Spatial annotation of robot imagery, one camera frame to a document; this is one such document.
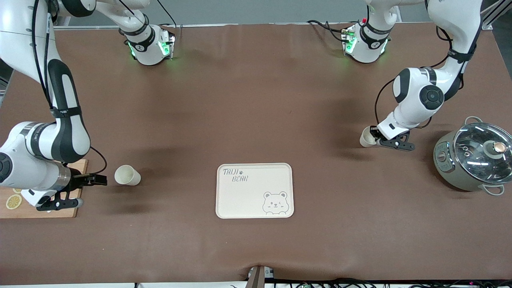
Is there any white plastic cup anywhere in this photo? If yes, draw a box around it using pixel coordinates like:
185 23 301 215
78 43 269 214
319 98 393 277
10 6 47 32
360 126 378 148
114 165 141 186

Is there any white bear print tray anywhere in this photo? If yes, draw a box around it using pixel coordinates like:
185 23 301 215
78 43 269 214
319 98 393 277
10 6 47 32
216 163 294 219

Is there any wooden cutting board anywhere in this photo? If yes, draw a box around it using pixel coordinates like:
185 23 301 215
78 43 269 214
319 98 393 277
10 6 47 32
0 159 88 219

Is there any grey-green electric cooker pot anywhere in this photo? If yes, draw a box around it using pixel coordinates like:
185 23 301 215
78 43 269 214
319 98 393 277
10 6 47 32
433 116 512 196

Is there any glass cooker lid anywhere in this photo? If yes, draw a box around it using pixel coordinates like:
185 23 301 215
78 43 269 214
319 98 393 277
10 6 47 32
453 122 512 185

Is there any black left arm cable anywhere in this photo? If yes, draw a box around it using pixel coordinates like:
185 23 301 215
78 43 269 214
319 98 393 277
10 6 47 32
375 26 454 125

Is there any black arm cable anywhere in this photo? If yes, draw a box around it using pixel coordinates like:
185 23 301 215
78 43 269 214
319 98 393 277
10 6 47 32
32 0 108 175
375 26 454 125

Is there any black left base cable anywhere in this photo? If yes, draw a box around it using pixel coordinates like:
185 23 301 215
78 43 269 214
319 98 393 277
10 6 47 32
307 20 348 42

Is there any black base cable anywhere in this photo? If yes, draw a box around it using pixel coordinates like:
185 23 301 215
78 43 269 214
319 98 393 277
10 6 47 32
307 20 348 42
155 0 177 28

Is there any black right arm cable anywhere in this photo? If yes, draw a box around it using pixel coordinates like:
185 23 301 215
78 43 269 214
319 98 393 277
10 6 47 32
32 0 108 175

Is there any black right base cable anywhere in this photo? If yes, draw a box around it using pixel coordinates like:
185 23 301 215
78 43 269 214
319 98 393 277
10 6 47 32
155 0 177 28

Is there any metal clamp bracket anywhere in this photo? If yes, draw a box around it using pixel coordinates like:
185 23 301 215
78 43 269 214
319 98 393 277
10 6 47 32
247 265 275 288

